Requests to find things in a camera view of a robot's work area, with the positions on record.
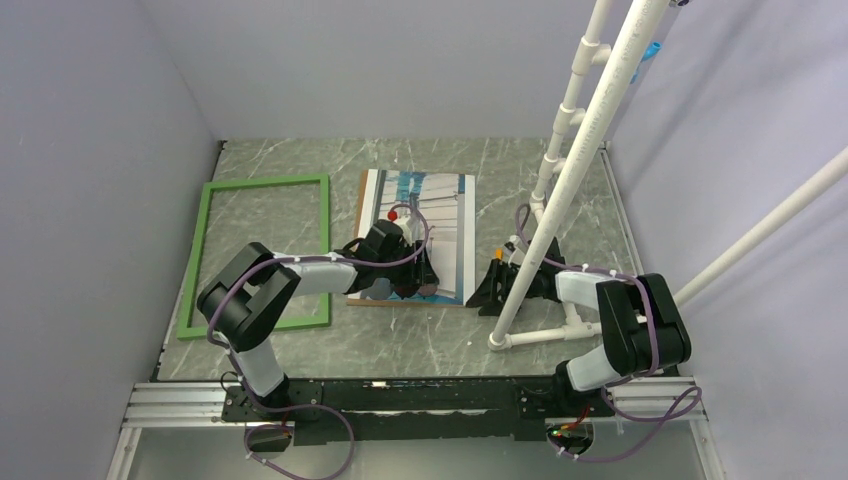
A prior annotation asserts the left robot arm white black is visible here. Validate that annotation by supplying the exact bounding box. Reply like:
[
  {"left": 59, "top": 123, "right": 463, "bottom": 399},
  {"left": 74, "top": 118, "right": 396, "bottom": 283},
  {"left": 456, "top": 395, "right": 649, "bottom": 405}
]
[{"left": 195, "top": 219, "right": 439, "bottom": 420}]

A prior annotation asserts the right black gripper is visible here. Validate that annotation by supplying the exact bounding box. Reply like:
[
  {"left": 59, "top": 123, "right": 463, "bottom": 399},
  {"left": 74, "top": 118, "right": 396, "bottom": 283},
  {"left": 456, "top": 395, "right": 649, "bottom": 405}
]
[{"left": 466, "top": 258, "right": 541, "bottom": 317}]

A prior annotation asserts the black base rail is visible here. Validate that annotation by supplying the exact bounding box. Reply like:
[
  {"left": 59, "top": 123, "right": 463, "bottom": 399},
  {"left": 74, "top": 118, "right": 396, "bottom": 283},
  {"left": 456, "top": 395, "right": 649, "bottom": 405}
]
[{"left": 220, "top": 376, "right": 613, "bottom": 446}]

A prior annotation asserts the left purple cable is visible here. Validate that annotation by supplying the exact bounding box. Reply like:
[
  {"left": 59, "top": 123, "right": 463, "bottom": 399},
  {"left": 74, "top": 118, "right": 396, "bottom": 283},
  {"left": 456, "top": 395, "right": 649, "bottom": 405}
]
[{"left": 205, "top": 202, "right": 432, "bottom": 419}]

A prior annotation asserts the green wooden picture frame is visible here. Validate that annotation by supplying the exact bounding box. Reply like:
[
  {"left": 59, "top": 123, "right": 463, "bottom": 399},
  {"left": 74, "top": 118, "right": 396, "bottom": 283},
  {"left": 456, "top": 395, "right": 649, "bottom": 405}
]
[{"left": 176, "top": 174, "right": 334, "bottom": 350}]

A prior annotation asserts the aluminium frame rail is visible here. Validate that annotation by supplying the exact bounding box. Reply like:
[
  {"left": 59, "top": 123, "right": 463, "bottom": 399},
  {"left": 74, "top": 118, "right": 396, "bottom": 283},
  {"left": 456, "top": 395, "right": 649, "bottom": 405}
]
[{"left": 107, "top": 376, "right": 726, "bottom": 479}]

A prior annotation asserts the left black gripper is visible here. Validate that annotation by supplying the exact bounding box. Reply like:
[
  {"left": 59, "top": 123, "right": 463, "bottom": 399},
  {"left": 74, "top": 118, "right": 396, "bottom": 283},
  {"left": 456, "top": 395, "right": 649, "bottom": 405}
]
[{"left": 377, "top": 240, "right": 440, "bottom": 287}]

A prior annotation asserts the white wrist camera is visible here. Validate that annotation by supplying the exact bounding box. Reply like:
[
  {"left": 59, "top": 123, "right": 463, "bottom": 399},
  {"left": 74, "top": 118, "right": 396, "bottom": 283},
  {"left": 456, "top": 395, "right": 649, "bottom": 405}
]
[
  {"left": 504, "top": 235, "right": 525, "bottom": 265},
  {"left": 387, "top": 210, "right": 425, "bottom": 245}
]

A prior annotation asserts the white PVC pipe stand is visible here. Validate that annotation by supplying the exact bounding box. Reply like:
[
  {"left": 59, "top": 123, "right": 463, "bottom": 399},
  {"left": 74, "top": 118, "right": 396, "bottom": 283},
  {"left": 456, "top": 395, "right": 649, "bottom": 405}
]
[{"left": 488, "top": 1, "right": 847, "bottom": 351}]

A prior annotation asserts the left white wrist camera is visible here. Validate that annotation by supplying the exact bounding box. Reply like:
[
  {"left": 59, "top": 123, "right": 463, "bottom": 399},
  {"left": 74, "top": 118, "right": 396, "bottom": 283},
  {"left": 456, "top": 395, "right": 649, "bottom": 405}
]
[{"left": 387, "top": 210, "right": 425, "bottom": 245}]

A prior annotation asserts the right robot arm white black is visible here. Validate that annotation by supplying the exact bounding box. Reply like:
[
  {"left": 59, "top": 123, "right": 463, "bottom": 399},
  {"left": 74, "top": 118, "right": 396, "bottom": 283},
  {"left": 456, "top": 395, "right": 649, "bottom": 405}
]
[{"left": 489, "top": 241, "right": 692, "bottom": 415}]

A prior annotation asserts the brown backing board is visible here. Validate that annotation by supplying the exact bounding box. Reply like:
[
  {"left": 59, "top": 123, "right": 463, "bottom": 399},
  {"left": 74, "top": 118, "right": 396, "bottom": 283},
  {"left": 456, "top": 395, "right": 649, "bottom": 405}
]
[{"left": 345, "top": 169, "right": 468, "bottom": 309}]

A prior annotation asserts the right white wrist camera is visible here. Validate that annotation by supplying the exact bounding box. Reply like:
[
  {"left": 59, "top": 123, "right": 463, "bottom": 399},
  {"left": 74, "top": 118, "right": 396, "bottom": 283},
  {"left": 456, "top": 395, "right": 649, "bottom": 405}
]
[{"left": 504, "top": 235, "right": 525, "bottom": 265}]

